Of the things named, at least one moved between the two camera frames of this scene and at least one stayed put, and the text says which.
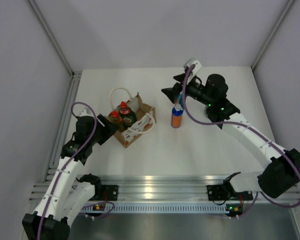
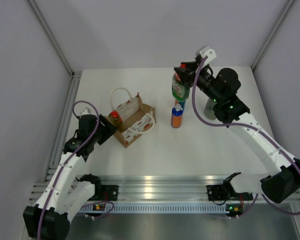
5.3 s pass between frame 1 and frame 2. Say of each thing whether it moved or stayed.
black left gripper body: stayed
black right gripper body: moved
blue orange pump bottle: stayed
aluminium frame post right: stayed
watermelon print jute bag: stayed
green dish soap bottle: moved
